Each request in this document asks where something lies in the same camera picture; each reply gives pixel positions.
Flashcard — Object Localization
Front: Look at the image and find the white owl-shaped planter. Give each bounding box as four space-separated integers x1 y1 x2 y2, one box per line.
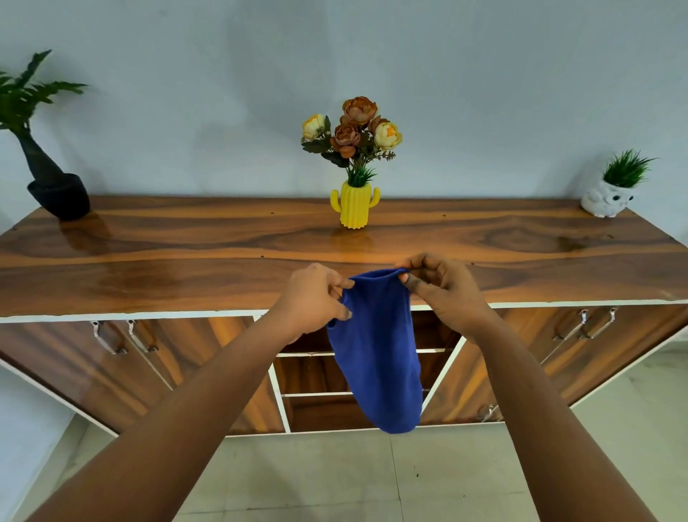
580 180 635 218

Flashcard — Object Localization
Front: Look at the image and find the green leafy artificial plant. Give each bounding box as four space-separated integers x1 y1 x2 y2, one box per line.
0 50 88 136

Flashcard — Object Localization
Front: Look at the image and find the person's right hand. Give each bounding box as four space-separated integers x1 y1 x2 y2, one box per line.
396 253 492 337

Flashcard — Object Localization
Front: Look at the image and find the blue cloth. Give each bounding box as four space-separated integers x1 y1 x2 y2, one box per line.
326 269 422 435

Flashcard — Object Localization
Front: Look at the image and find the person's right forearm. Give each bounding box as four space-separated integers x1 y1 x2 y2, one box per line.
465 312 659 522

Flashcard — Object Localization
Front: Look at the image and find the artificial flower bouquet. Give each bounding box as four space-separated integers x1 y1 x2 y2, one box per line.
301 96 403 187

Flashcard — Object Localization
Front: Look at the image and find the small green grass plant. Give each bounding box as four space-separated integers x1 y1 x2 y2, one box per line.
602 150 660 189

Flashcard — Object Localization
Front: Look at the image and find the wooden sideboard cabinet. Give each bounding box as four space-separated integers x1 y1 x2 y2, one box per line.
0 196 688 437

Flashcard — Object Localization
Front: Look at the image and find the yellow cactus-shaped vase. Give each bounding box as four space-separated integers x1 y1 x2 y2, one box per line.
330 181 382 230

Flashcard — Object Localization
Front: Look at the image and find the person's left forearm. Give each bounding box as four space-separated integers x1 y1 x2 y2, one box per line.
24 309 302 522

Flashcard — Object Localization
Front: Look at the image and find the black plant pot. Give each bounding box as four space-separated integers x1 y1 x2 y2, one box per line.
15 132 91 222

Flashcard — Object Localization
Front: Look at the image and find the person's left hand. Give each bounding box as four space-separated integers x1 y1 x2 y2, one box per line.
270 263 356 338

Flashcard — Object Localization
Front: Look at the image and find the silver cabinet door handle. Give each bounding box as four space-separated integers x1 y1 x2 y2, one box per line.
127 320 159 354
580 307 618 340
554 309 590 342
90 321 128 356

